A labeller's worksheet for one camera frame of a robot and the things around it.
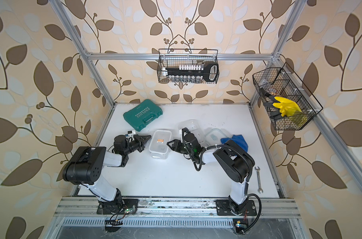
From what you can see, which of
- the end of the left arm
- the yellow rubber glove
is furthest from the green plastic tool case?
the yellow rubber glove

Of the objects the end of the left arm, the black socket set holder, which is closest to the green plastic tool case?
the end of the left arm

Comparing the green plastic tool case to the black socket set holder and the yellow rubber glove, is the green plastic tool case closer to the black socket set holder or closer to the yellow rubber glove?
the black socket set holder

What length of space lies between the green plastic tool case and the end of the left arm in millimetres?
178

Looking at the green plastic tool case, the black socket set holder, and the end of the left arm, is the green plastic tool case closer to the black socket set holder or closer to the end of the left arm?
the end of the left arm

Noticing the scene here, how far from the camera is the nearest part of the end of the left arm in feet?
2.47

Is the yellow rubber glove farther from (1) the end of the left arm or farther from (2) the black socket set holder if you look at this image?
(1) the end of the left arm

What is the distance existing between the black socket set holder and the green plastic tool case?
336 millimetres

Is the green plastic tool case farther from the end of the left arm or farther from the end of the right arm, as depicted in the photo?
the end of the right arm

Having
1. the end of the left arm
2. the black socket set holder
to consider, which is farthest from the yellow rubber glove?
the end of the left arm

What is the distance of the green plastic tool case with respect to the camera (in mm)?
1068
